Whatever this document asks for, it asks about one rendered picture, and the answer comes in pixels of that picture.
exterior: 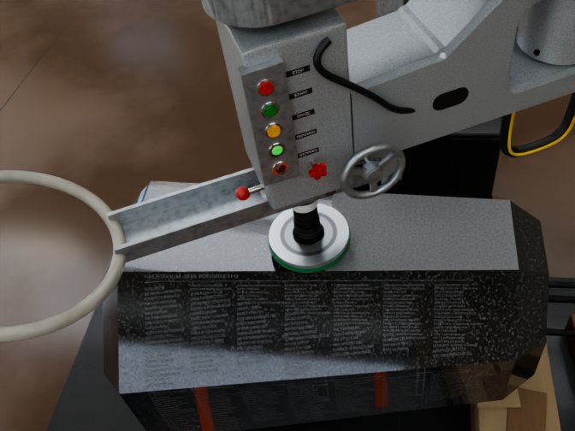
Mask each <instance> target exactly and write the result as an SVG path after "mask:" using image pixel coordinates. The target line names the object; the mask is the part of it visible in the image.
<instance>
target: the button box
mask: <svg viewBox="0 0 575 431"><path fill-rule="evenodd" d="M237 72H238V75H239V80H240V87H241V91H242V95H243V99H244V104H245V107H246V115H247V119H248V123H249V127H250V131H251V136H252V142H253V147H254V150H255V155H256V158H257V163H258V170H259V174H260V179H261V181H262V182H263V184H264V186H269V185H272V184H275V183H277V182H280V181H283V180H287V179H290V178H293V177H295V176H298V175H300V172H299V162H298V156H297V150H296V144H295V137H294V132H293V121H292V115H291V109H290V103H289V97H288V86H287V80H286V75H285V68H284V62H283V60H282V59H281V58H280V57H278V58H276V59H272V60H269V61H267V62H261V63H259V64H256V65H252V66H250V67H244V66H240V67H237ZM265 79H271V80H273V81H274V82H275V84H276V88H275V90H274V91H273V92H272V93H271V94H270V95H269V96H265V97H263V96H260V95H258V93H257V91H256V88H257V85H258V83H259V82H260V81H261V80H265ZM268 102H276V103H278V105H279V111H278V113H277V114H276V115H275V116H273V117H270V118H265V117H263V116H262V115H261V113H260V110H261V108H262V106H263V105H264V104H265V103H268ZM275 122H276V123H280V124H281V125H282V133H281V134H280V135H279V136H278V137H276V138H273V139H270V138H268V137H266V136H265V134H264V130H265V128H266V127H267V126H268V125H269V124H271V123H275ZM275 143H283V144H284V145H285V146H286V150H285V152H284V153H283V154H282V155H281V156H279V157H272V156H270V155H269V148H270V147H271V146H272V145H273V144H275ZM277 162H287V163H288V166H289V168H288V170H287V172H286V173H285V174H281V175H275V174H273V173H272V168H273V166H274V165H275V164H276V163H277Z"/></svg>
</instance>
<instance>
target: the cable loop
mask: <svg viewBox="0 0 575 431"><path fill-rule="evenodd" d="M515 114H516V112H514V113H512V114H509V115H504V116H502V119H501V130H500V147H501V151H502V153H503V154H504V155H506V156H509V157H520V156H526V155H530V154H532V153H535V152H537V151H541V150H543V149H546V148H548V147H550V146H552V145H555V144H556V143H558V142H560V141H561V140H562V139H563V138H564V137H565V136H566V135H567V134H568V133H569V132H570V131H571V129H572V126H573V124H574V122H575V92H574V93H572V95H571V97H570V101H569V104H568V106H567V109H566V113H565V115H564V118H563V120H562V122H561V124H560V125H559V126H558V128H557V129H556V130H555V131H554V132H552V133H551V134H550V135H548V136H547V137H545V138H542V139H539V140H537V141H534V142H531V143H529V144H526V145H520V146H512V133H513V123H514V118H515Z"/></svg>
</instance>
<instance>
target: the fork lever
mask: <svg viewBox="0 0 575 431"><path fill-rule="evenodd" d="M354 179H355V181H354V183H353V184H351V185H350V187H351V188H355V187H358V186H362V185H365V184H368V182H366V180H365V178H364V176H363V175H358V174H355V175H354ZM259 183H260V181H259V179H258V177H257V175H256V172H255V170H254V168H253V167H252V168H248V169H245V170H242V171H239V172H236V173H233V174H229V175H225V176H223V177H220V178H217V179H214V180H209V181H206V182H204V183H201V184H198V185H195V186H190V187H188V188H185V189H181V190H179V191H176V192H171V193H169V194H165V195H162V196H160V197H157V198H152V199H149V200H146V201H144V202H141V203H138V204H133V205H130V206H128V207H125V208H121V209H118V210H114V211H111V212H109V213H107V216H108V218H109V220H118V221H119V222H120V223H121V225H122V229H123V231H124V233H125V237H126V242H127V243H126V244H123V245H118V246H116V247H114V251H115V253H116V255H118V254H123V255H125V256H126V258H127V259H126V263H127V262H130V261H133V260H135V259H138V258H141V257H145V256H148V255H150V254H154V253H157V252H160V251H164V250H167V249H169V248H172V247H175V246H177V245H182V244H185V243H187V242H190V241H193V240H195V239H201V238H203V237H206V236H209V235H212V234H214V233H219V232H221V231H224V230H227V229H230V228H232V227H237V226H239V225H242V224H246V223H248V222H251V221H256V220H258V219H261V218H264V217H266V216H271V215H274V214H276V213H279V212H282V211H284V210H290V209H292V208H295V207H298V206H300V205H303V204H308V203H310V202H313V201H316V200H318V199H321V198H326V197H328V196H332V195H335V194H337V193H340V192H343V191H342V189H338V190H335V191H332V192H328V193H325V194H323V195H320V196H317V197H314V198H310V199H307V200H305V201H303V202H300V203H297V204H293V205H290V206H288V207H285V208H282V209H279V210H274V209H273V208H272V207H271V206H270V203H269V201H268V199H267V198H265V199H263V198H262V195H261V193H260V192H255V193H253V194H250V197H249V198H248V199H247V200H245V201H241V200H239V199H238V198H237V197H236V195H235V193H236V190H237V189H238V188H239V187H240V186H245V187H247V188H250V187H253V186H256V185H257V184H259Z"/></svg>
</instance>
